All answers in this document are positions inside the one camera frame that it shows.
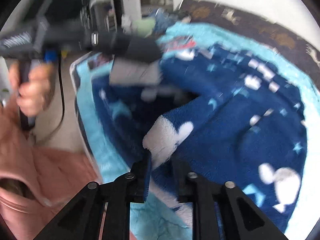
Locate clothes pile at bed corner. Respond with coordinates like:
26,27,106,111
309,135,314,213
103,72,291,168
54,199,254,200
131,8,191,37

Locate pink quilted jacket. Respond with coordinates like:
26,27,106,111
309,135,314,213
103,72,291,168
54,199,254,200
1,94,102,239

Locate person's left hand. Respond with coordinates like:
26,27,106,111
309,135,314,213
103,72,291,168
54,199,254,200
9,61,56,117

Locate folded floral pink clothes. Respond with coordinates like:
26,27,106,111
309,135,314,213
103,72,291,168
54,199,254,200
160,36,196,53

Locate white shelf furniture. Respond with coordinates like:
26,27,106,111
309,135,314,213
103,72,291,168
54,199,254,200
89,0,175,30

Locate navy fleece star garment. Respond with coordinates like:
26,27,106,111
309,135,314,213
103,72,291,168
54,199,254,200
92,44,308,231

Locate turquoise star quilt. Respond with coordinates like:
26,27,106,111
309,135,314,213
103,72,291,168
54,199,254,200
75,23,319,239

